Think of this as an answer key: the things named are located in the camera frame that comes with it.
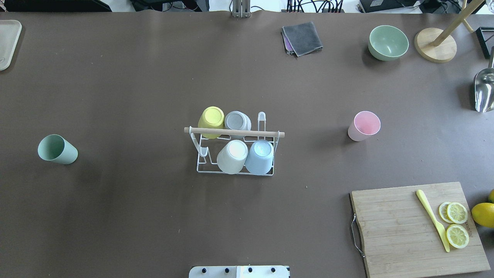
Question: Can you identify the pink plastic cup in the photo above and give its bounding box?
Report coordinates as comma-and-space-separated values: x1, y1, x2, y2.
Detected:
347, 111, 381, 141

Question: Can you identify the green plastic cup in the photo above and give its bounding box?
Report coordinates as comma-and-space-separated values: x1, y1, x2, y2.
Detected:
37, 134, 79, 165

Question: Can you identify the grey plastic cup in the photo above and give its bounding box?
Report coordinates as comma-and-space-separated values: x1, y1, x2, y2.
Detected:
224, 111, 252, 131

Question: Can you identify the light blue plastic cup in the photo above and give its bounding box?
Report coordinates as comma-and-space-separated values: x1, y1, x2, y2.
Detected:
245, 140, 274, 175

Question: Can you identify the cream plastic cup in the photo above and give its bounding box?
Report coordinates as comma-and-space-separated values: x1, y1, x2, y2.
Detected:
217, 139, 248, 175

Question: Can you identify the yellow plastic cup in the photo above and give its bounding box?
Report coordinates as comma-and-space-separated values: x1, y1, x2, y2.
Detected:
198, 106, 225, 129

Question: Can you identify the grey folded cloth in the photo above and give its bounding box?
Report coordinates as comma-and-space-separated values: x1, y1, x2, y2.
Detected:
281, 21, 323, 57

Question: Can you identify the green bowl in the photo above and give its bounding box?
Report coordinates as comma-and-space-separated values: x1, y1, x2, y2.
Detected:
368, 25, 409, 61

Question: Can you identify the wooden cutting board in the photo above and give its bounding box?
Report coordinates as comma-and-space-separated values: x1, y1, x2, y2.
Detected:
351, 182, 490, 278

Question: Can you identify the wooden mug tree stand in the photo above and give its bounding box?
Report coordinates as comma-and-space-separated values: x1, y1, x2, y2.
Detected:
414, 0, 483, 63

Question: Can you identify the yellow plastic knife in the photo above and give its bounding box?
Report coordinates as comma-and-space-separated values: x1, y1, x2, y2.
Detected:
416, 189, 450, 252

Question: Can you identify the lemon slice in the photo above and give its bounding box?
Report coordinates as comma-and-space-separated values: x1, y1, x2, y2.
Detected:
438, 202, 468, 225
446, 224, 469, 249

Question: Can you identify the metal scoop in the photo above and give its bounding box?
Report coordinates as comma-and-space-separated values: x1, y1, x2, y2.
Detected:
474, 48, 494, 112

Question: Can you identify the whole yellow lemon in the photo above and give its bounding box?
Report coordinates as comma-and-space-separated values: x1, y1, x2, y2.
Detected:
471, 202, 494, 229

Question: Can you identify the beige plastic tray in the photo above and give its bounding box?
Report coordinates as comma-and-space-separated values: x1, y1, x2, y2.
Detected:
0, 20, 22, 71

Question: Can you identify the white wire cup holder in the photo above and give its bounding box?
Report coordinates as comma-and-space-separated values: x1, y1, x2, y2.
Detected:
184, 112, 285, 176

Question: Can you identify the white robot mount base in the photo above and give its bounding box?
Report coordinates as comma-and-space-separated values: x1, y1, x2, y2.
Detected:
189, 264, 291, 278

